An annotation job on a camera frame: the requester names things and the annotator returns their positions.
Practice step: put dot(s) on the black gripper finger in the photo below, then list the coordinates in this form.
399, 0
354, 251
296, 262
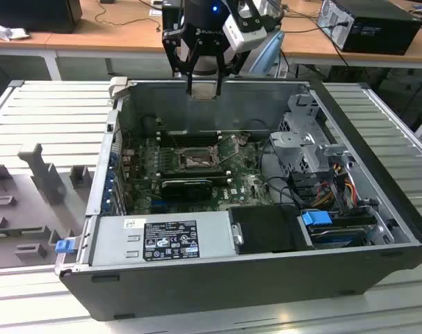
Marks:
219, 83
190, 83

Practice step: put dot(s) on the silver square CPU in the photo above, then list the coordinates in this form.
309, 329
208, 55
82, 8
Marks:
203, 94

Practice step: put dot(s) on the CPU socket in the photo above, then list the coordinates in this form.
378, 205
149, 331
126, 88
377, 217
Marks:
196, 160

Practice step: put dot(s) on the small black upright box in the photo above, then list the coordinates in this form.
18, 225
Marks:
167, 14

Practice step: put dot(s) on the pale blue teach pendant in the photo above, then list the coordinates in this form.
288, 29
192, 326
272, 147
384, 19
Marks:
269, 55

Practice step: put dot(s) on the grey plastic case latch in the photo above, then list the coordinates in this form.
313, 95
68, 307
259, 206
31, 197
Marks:
118, 87

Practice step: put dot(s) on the silver metal drive cage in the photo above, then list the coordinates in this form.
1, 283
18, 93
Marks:
287, 139

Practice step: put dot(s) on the wooden desk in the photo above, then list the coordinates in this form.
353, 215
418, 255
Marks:
92, 38
308, 41

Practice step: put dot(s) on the green motherboard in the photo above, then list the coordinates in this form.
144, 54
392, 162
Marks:
245, 181

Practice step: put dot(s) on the black graphics card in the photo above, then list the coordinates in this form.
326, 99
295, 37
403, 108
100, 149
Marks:
186, 189

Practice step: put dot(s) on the black plastic shroud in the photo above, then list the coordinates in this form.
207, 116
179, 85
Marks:
266, 226

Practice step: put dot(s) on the hard disk blue carrier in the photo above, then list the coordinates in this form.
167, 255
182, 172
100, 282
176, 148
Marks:
316, 221

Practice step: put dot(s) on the black desktop computer tower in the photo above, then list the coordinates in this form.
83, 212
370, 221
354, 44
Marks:
381, 31

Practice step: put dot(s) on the large black computer box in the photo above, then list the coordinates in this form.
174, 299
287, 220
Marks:
33, 15

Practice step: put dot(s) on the grey power supply unit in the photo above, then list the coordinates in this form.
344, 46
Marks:
106, 243

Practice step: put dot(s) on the crumpled white paper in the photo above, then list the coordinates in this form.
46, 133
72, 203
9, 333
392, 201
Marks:
9, 33

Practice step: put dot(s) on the grey parts rack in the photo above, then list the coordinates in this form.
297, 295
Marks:
26, 195

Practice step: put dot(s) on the blue case release latch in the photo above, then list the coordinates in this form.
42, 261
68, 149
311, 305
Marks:
64, 246

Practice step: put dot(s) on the open black PC case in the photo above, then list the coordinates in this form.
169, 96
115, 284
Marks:
231, 288

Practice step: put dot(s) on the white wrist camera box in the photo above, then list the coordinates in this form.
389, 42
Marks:
247, 35

